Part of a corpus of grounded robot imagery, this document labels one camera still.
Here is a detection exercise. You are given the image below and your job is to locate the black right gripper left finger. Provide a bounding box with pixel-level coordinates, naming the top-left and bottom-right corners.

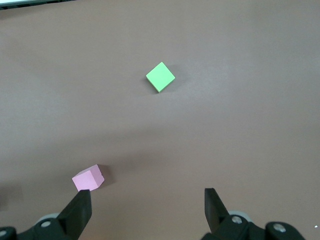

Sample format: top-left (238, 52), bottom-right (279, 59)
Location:
top-left (0, 189), bottom-right (93, 240)

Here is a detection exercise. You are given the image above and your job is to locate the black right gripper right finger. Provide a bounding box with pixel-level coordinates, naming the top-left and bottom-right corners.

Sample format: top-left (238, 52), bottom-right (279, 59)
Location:
top-left (201, 187), bottom-right (307, 240)

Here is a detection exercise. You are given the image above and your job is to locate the pink foam cube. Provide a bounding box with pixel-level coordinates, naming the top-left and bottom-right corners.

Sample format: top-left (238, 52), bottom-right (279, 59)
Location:
top-left (71, 164), bottom-right (106, 193)

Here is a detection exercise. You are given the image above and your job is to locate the green foam cube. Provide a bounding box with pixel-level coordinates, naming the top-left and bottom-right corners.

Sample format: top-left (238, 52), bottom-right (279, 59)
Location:
top-left (145, 61), bottom-right (176, 94)

